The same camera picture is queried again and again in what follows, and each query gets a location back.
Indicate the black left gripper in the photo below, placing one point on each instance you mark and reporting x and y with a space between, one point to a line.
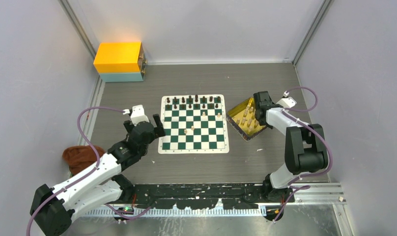
158 131

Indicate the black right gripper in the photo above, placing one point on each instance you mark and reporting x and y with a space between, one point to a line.
269 126

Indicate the gold tin box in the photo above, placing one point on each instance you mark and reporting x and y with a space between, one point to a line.
243 120

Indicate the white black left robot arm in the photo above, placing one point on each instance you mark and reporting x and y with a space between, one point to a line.
55 208

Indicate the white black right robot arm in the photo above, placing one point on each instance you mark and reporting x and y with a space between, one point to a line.
305 154

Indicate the green white chess board mat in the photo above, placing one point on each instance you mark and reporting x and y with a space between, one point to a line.
210 134

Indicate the light blue box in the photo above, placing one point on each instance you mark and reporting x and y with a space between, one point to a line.
124 77

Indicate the brown cloth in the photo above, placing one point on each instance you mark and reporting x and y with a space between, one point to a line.
78 158

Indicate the yellow box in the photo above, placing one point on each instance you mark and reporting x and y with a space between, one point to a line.
119 57

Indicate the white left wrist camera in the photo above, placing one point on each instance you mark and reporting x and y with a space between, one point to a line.
137 114

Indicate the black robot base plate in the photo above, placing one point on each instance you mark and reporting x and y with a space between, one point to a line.
204 196

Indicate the aluminium frame rail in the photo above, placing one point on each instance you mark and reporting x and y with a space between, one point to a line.
305 194

